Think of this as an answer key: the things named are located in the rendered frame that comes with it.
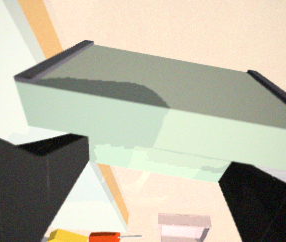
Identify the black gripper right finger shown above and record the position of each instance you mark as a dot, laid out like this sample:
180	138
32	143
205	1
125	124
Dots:
256	201

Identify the orange-handled awl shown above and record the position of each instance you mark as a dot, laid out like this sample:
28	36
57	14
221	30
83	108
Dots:
107	236

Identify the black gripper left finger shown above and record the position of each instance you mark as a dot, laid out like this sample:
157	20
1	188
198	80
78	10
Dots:
35	180

